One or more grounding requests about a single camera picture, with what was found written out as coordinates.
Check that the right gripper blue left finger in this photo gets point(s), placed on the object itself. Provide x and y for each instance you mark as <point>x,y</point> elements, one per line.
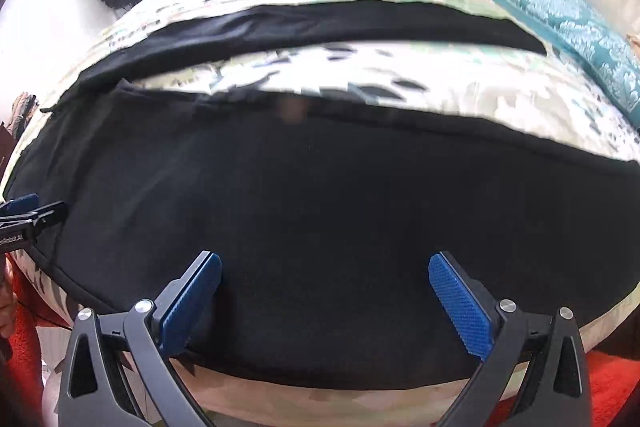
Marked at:
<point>181,303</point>

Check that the teal damask pillow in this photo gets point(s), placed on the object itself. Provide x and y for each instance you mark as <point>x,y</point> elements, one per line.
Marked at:
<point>581,33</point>

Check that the brown wooden furniture with clothes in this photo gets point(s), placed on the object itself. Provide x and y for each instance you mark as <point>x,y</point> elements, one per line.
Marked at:
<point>23,108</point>

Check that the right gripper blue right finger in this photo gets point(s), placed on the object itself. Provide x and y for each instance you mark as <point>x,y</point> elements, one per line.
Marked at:
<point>468,304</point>

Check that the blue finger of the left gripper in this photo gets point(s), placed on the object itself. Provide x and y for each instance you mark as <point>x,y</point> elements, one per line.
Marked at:
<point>20,205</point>

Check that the orange fluffy rug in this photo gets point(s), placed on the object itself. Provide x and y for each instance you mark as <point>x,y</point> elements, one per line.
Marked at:
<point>21,379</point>

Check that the floral bed cover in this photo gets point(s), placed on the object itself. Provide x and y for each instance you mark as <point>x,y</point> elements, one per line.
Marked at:
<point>550,97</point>

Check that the black pants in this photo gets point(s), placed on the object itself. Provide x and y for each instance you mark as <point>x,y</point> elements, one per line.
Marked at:
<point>324,210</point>

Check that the person's left hand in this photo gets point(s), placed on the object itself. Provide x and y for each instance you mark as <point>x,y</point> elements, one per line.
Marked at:
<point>8,301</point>

